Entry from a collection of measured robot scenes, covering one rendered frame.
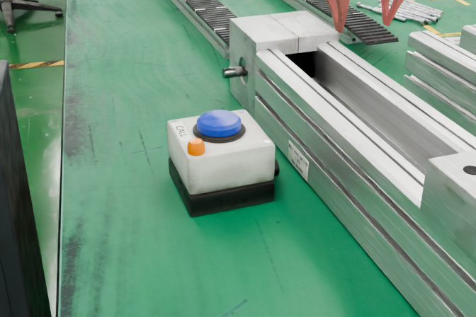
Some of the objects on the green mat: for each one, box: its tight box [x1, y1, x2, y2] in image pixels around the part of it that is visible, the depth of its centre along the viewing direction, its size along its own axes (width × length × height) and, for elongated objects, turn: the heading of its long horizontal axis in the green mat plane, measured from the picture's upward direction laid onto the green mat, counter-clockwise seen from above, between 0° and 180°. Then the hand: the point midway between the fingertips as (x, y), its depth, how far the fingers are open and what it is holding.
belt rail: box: [135, 0, 230, 59], centre depth 132 cm, size 96×4×3 cm, turn 19°
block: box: [222, 11, 339, 122], centre depth 77 cm, size 9×12×10 cm
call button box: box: [166, 110, 279, 217], centre depth 61 cm, size 8×10×6 cm
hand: (363, 22), depth 96 cm, fingers open, 8 cm apart
